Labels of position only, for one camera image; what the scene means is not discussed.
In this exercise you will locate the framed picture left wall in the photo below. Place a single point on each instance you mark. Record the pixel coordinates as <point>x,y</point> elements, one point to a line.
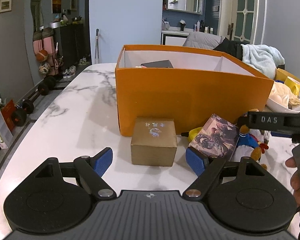
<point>5,6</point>

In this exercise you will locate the dark flat box inside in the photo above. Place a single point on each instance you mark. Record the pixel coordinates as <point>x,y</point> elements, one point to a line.
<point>158,64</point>

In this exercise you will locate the yellow mug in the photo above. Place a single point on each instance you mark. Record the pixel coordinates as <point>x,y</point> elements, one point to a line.
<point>293,84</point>

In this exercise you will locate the illustrated card box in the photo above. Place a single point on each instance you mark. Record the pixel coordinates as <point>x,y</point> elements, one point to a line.
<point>217,138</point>

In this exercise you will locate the small gold cardboard box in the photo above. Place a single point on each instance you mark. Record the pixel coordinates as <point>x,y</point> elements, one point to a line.
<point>154,142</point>

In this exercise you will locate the rooster plush toy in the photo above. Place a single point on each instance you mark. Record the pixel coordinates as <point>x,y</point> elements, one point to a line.
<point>251,143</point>

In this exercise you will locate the yellow tape measure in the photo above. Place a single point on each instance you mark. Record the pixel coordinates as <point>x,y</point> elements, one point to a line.
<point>191,134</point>

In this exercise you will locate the green panelled door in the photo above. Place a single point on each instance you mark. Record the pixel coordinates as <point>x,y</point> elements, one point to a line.
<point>243,21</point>

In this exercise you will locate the black dumbbell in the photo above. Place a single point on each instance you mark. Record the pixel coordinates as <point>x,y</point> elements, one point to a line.
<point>19,116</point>

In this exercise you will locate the black shoe cabinet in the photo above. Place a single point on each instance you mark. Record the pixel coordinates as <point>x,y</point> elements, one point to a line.
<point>71,43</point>

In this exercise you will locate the large orange cardboard box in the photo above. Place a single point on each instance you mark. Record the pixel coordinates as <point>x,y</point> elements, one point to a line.
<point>201,83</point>

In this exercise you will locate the light blue fluffy towel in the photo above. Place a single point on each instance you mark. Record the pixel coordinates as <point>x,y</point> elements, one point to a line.
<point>263,58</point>

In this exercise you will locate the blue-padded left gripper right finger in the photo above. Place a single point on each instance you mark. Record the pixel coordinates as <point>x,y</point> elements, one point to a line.
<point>207,170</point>

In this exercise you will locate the basketball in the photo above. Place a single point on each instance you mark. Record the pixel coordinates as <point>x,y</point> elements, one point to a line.
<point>42,55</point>

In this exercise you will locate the grey padded jacket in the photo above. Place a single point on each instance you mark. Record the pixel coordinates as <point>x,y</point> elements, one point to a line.
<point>203,40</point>

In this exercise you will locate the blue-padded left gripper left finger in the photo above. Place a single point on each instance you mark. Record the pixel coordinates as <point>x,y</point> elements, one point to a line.
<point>90,171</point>

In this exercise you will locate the black jacket on chair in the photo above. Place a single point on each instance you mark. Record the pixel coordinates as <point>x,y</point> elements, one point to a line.
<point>233,48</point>

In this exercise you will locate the white bowl of buns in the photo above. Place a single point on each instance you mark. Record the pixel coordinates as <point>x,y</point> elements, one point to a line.
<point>282,100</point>

